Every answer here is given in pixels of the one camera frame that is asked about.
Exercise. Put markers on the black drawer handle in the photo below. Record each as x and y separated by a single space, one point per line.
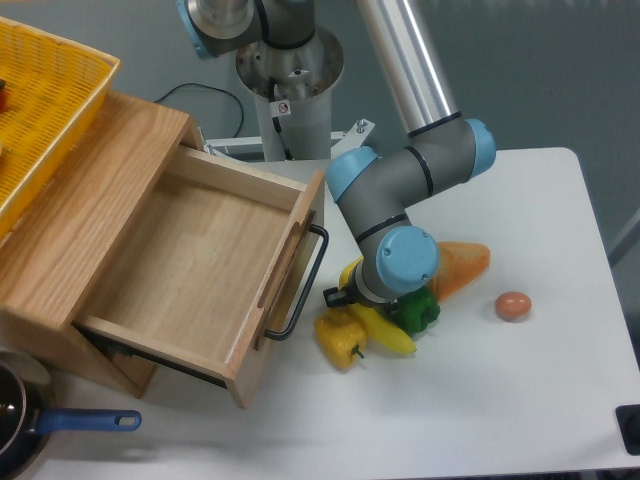
288 330

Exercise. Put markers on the open wooden drawer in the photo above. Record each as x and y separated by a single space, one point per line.
219 253

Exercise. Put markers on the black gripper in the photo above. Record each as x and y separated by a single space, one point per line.
350 294

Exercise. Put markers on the yellow bell pepper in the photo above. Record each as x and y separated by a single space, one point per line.
340 337

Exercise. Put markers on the orange triangular bread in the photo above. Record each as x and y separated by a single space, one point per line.
460 264

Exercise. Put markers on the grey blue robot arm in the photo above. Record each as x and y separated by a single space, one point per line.
373 193

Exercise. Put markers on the yellow plastic basket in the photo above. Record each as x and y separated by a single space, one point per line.
53 89

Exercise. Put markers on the yellow banana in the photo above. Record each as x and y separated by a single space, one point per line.
382 330

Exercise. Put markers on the black corner object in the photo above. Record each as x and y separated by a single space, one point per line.
628 421

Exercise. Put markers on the white metal base frame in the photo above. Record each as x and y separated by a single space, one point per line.
251 149

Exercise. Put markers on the blue handled pot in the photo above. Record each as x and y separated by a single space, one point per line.
29 414

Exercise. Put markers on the brown egg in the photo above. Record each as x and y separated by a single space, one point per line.
512 305

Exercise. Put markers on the green bell pepper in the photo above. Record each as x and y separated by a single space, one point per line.
414 312

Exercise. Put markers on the wooden drawer cabinet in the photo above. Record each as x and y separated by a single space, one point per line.
53 258

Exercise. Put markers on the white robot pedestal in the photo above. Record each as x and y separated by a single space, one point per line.
292 91

